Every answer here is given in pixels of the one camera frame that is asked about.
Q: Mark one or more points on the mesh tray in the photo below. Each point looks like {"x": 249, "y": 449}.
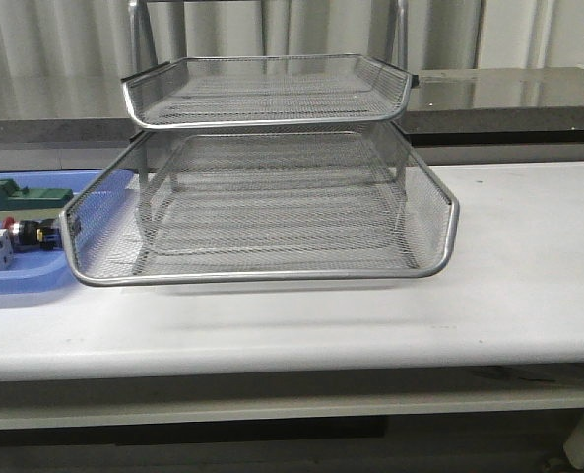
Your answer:
{"x": 218, "y": 92}
{"x": 334, "y": 202}

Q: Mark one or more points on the red emergency stop button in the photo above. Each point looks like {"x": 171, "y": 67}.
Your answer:
{"x": 33, "y": 235}

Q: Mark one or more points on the blue plastic tray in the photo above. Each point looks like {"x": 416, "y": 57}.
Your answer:
{"x": 38, "y": 270}

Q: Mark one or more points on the grey counter shelf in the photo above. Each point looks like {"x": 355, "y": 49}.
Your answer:
{"x": 447, "y": 108}

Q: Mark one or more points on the green and beige terminal block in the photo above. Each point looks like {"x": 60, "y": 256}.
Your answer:
{"x": 14, "y": 198}

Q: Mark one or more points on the grey metal rack frame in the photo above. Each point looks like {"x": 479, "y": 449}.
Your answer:
{"x": 145, "y": 57}

